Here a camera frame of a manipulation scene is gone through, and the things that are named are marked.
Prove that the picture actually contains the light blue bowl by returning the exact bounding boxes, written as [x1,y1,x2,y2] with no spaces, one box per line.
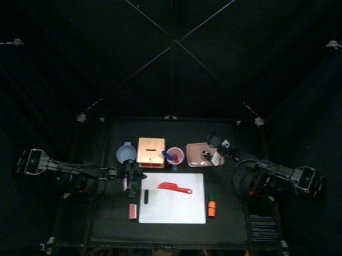
[115,141,140,165]

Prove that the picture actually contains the orange toy carrot green top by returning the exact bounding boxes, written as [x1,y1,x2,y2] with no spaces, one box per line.
[208,191,218,218]

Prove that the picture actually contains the red toy knife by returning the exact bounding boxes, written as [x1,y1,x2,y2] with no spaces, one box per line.
[157,181,194,195]

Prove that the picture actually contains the pink red block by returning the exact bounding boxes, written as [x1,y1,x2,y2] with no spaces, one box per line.
[129,203,140,221]

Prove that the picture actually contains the wooden box red front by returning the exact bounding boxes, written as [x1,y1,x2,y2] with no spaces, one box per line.
[137,137,168,169]

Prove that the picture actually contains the white cutting board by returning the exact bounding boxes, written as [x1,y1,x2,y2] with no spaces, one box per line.
[138,172,208,225]

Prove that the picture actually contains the blue spoon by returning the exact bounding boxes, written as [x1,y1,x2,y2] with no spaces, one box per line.
[162,150,180,163]

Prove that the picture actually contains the red plastic cup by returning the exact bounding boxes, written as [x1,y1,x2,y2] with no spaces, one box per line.
[165,146,186,166]

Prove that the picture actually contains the small black object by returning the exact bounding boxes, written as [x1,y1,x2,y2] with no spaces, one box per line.
[201,150,214,164]

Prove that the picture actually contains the white text label sticker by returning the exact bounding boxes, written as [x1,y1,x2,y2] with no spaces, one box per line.
[249,214,278,245]

